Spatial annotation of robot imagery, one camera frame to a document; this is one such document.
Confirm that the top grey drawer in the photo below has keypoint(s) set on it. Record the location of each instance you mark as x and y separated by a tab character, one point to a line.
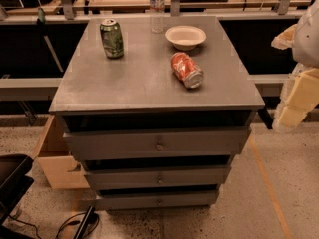
101	145

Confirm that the bottom grey drawer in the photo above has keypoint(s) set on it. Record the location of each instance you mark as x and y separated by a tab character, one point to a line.
177	199

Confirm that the white paper bowl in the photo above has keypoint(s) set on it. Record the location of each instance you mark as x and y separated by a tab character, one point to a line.
185	38

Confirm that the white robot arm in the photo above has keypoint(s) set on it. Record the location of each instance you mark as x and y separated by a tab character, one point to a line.
305	48

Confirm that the clear plastic water bottle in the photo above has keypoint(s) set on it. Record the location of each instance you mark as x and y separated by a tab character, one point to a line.
157	10

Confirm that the black flat floor device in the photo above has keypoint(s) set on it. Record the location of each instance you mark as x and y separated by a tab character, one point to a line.
88	219

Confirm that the middle grey drawer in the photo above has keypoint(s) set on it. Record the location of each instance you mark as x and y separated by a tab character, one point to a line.
156	177

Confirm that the red coke can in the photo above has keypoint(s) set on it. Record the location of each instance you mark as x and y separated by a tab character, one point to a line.
187	70

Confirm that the grey drawer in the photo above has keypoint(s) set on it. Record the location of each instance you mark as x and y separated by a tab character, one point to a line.
156	177
101	145
177	199

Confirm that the black bin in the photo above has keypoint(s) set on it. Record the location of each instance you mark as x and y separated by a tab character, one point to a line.
14	181

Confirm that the grey drawer cabinet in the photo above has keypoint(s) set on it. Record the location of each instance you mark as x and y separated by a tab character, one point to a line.
139	91

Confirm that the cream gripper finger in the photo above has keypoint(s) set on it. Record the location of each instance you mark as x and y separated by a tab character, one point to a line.
299	96
285	39

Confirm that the open cardboard box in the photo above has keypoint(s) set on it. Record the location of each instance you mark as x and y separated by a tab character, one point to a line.
59	166

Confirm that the green soda can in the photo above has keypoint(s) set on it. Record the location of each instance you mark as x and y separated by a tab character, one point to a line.
112	39

